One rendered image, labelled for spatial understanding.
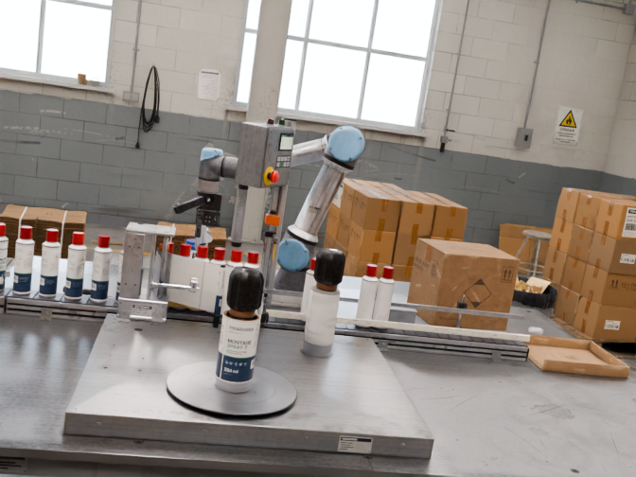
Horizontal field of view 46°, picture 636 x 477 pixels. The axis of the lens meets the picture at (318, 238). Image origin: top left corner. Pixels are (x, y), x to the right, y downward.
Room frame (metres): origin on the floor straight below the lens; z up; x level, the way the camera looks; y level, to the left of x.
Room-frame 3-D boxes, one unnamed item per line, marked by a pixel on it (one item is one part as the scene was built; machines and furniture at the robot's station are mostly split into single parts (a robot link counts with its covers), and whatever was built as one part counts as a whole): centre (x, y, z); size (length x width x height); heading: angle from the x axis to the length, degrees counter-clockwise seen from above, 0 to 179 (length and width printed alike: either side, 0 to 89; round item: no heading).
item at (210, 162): (2.62, 0.41, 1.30); 0.09 x 0.08 x 0.11; 84
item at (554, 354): (2.47, -0.90, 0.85); 0.30 x 0.26 x 0.04; 100
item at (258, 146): (2.36, 0.20, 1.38); 0.17 x 0.10 x 0.19; 155
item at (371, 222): (6.23, -0.59, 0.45); 1.20 x 0.84 x 0.89; 14
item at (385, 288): (2.35, -0.24, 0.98); 0.05 x 0.05 x 0.20
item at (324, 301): (2.03, -0.04, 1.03); 0.09 x 0.09 x 0.30
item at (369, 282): (2.34, -0.18, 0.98); 0.05 x 0.05 x 0.20
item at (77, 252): (2.19, 0.71, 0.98); 0.05 x 0.05 x 0.20
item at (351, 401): (1.84, 0.13, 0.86); 0.80 x 0.67 x 0.05; 100
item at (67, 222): (5.97, 2.22, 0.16); 0.65 x 0.54 x 0.32; 107
